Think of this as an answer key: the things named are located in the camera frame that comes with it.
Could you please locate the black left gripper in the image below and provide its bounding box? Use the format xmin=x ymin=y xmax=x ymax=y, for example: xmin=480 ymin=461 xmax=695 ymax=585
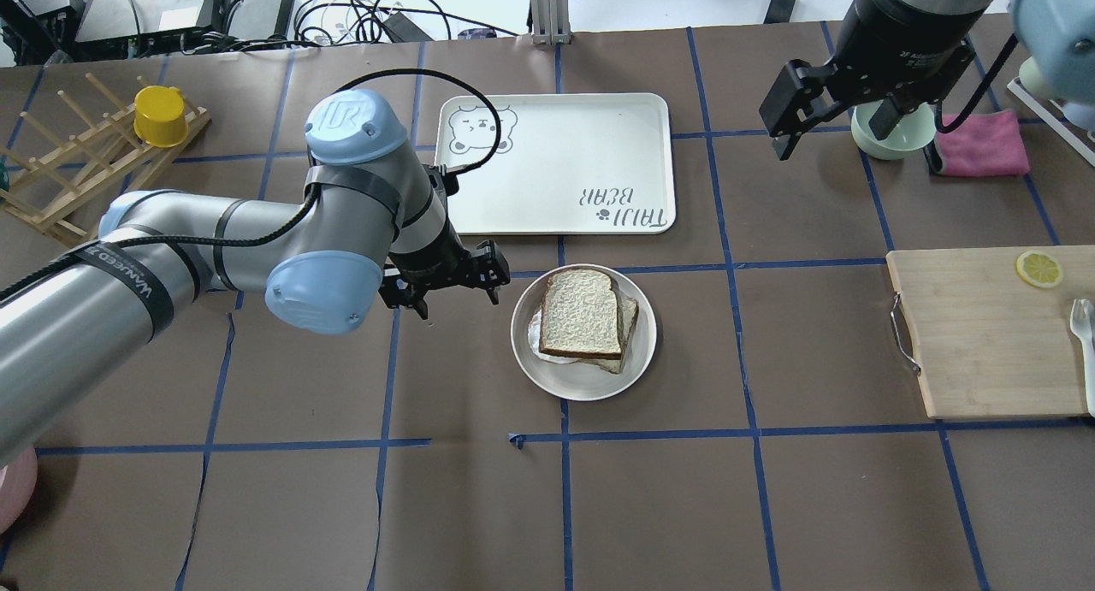
xmin=379 ymin=169 xmax=512 ymax=321

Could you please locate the lemon slice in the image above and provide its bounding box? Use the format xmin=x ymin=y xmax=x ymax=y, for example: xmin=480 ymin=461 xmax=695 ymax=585
xmin=1014 ymin=251 xmax=1064 ymax=288

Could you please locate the light green bowl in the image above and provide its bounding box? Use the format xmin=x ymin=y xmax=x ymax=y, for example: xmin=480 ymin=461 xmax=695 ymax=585
xmin=851 ymin=100 xmax=936 ymax=161

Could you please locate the brown paper table cover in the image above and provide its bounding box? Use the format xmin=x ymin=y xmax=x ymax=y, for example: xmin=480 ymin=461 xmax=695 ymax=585
xmin=3 ymin=23 xmax=1092 ymax=590

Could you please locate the wooden cup rack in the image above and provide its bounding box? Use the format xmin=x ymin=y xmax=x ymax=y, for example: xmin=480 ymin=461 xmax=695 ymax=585
xmin=3 ymin=73 xmax=211 ymax=247

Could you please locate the bread slice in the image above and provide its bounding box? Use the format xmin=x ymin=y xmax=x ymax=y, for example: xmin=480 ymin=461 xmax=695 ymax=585
xmin=580 ymin=293 xmax=639 ymax=375
xmin=539 ymin=269 xmax=623 ymax=360

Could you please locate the white bear tray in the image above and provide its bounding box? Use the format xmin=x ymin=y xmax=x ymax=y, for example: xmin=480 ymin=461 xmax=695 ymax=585
xmin=435 ymin=92 xmax=677 ymax=236

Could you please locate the yellow mug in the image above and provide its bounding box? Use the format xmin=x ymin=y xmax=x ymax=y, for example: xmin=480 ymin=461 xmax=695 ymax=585
xmin=132 ymin=86 xmax=189 ymax=148

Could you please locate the pink bowl with ice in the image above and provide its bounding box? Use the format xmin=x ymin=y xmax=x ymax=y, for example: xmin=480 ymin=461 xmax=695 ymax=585
xmin=1 ymin=447 xmax=38 ymax=534

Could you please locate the small black power brick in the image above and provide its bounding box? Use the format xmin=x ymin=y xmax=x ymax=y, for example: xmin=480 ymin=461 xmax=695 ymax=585
xmin=763 ymin=0 xmax=797 ymax=23

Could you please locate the fried egg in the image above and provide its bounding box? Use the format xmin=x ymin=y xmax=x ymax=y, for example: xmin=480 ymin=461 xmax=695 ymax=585
xmin=527 ymin=308 xmax=579 ymax=364

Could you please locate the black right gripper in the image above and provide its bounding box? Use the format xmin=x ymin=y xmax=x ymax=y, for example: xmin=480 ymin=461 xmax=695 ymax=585
xmin=759 ymin=27 xmax=971 ymax=161

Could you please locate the aluminium frame post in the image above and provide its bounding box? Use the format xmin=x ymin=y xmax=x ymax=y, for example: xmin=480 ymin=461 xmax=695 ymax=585
xmin=530 ymin=0 xmax=572 ymax=45

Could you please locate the black power adapter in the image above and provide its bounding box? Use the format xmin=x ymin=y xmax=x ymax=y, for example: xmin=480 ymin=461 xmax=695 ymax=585
xmin=226 ymin=0 xmax=296 ymax=40

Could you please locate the pink cloth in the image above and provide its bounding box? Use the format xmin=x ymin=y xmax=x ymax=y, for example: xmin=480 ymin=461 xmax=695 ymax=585
xmin=922 ymin=111 xmax=1030 ymax=178

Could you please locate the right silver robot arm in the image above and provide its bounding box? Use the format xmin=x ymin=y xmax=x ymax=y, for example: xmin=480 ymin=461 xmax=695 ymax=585
xmin=759 ymin=0 xmax=1094 ymax=161

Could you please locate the wooden cutting board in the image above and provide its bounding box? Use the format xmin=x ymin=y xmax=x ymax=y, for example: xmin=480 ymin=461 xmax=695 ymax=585
xmin=886 ymin=245 xmax=1094 ymax=419

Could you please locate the black computer box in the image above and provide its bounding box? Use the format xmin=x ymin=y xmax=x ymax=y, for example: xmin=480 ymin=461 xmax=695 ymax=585
xmin=74 ymin=0 xmax=229 ymax=45

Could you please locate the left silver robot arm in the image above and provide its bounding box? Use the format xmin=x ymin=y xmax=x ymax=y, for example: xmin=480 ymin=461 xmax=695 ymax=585
xmin=1 ymin=88 xmax=510 ymax=464

